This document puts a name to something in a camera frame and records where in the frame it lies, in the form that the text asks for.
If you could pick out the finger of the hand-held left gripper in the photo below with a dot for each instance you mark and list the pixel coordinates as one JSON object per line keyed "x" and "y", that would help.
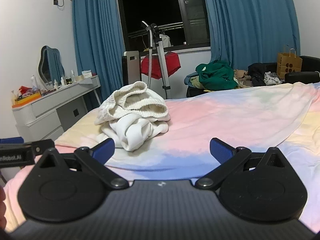
{"x": 43, "y": 146}

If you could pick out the black wall socket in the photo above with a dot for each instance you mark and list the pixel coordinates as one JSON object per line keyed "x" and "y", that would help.
{"x": 56, "y": 2}

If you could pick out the white sweatshirt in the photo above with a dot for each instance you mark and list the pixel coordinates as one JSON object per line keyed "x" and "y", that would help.
{"x": 135, "y": 130}

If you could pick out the white patterned cloth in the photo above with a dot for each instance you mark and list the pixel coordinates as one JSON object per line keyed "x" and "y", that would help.
{"x": 272, "y": 78}

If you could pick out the wavy vanity mirror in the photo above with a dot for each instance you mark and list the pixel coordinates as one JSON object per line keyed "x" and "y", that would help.
{"x": 51, "y": 65}

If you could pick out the white tissue box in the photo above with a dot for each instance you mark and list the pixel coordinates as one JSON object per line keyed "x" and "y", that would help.
{"x": 87, "y": 75}

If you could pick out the pastel rainbow blanket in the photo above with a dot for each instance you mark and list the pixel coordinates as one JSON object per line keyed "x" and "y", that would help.
{"x": 200, "y": 120}

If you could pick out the row of small bottles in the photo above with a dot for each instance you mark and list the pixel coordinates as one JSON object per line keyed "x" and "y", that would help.
{"x": 62, "y": 81}

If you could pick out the green garment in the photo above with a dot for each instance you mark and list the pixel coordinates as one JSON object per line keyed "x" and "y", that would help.
{"x": 217, "y": 76}

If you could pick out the orange tray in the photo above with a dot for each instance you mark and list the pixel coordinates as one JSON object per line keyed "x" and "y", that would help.
{"x": 26, "y": 99}

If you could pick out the garment steamer stand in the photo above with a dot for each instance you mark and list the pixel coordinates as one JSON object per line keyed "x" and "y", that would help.
{"x": 161, "y": 62}

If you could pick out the brown paper bag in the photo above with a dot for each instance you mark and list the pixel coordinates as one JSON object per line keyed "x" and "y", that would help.
{"x": 287, "y": 65}

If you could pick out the white panel heater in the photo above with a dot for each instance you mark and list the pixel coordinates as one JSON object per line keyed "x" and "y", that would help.
{"x": 131, "y": 67}

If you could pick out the red garment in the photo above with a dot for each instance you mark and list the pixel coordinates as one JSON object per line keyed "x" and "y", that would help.
{"x": 172, "y": 63}

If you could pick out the black clothes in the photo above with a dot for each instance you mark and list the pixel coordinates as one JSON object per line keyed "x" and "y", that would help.
{"x": 257, "y": 73}

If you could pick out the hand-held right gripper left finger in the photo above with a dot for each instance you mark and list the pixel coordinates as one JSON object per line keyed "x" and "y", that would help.
{"x": 106, "y": 147}

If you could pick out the beige clothes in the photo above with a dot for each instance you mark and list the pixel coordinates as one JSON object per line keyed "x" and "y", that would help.
{"x": 243, "y": 78}

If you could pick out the yellow-green cloth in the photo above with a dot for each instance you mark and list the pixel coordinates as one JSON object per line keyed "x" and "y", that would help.
{"x": 196, "y": 82}

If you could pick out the dark window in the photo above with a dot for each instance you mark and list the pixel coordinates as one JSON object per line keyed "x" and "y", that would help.
{"x": 150, "y": 2}

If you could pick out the blue curtain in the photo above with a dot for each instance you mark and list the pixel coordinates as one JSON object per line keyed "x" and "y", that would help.
{"x": 250, "y": 22}
{"x": 97, "y": 35}

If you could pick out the white hanging garment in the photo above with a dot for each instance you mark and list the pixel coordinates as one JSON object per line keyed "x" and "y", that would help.
{"x": 165, "y": 41}

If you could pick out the white dressing table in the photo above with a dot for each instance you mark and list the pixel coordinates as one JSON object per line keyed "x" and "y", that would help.
{"x": 45, "y": 107}

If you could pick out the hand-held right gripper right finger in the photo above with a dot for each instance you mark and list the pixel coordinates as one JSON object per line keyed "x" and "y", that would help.
{"x": 220, "y": 150}

